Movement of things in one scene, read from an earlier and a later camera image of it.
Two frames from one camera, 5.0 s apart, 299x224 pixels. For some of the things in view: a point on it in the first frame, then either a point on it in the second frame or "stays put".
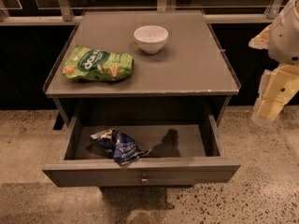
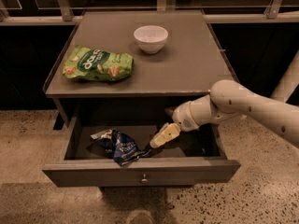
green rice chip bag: [87, 63] stays put
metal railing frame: [64, 5] stays put
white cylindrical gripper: [285, 39] → [183, 118]
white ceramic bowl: [150, 38] stays put
